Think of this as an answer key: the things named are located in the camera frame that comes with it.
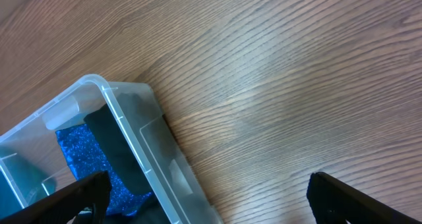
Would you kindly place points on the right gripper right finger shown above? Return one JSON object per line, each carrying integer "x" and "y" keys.
{"x": 333, "y": 201}

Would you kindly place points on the black cloth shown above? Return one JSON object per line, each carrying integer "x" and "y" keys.
{"x": 122, "y": 145}

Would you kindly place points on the blue sequin cloth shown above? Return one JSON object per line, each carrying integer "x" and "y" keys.
{"x": 89, "y": 158}

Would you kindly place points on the clear plastic storage container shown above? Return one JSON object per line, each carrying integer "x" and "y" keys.
{"x": 34, "y": 164}

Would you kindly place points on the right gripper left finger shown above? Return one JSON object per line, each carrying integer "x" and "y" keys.
{"x": 92, "y": 192}

